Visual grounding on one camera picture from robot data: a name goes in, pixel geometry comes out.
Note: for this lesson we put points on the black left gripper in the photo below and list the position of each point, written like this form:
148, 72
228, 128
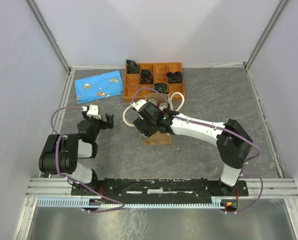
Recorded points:
105, 124

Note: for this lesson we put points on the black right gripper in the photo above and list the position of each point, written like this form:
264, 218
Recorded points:
140, 125

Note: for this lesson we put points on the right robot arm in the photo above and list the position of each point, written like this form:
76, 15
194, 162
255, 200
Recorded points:
232, 141

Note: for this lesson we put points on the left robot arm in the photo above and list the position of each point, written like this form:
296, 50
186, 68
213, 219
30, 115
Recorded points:
61, 154

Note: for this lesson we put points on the red can back right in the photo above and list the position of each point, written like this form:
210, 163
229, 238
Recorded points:
164, 106

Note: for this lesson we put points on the purple can back left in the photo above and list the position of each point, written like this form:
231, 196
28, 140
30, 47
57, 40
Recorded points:
153, 101

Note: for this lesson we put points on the blue patterned folded cloth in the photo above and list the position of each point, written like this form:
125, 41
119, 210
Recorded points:
97, 87

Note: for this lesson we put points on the dark rolled tie bottom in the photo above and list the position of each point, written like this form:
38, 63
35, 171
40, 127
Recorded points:
161, 88

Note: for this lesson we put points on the dark rolled tie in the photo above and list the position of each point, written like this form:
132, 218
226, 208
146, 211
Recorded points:
132, 67
175, 77
146, 77
161, 88

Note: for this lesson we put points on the dark rolled tie middle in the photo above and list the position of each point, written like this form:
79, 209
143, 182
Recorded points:
146, 77

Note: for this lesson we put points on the orange wooden compartment tray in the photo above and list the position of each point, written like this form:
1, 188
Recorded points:
133, 90

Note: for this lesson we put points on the dark rolled tie right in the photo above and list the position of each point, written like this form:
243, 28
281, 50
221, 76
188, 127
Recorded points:
175, 77

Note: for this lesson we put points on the dark rolled tie top left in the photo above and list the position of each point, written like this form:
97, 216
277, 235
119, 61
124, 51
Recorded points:
132, 67

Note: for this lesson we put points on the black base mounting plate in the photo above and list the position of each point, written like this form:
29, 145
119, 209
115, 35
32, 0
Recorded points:
166, 191

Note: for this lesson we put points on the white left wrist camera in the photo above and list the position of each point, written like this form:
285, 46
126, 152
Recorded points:
92, 111

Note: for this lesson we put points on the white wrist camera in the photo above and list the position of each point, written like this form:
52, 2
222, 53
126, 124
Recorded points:
136, 106
92, 111

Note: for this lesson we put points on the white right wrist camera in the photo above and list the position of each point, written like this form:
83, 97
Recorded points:
136, 106

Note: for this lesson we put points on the light blue cable duct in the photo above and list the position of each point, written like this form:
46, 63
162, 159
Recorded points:
87, 203

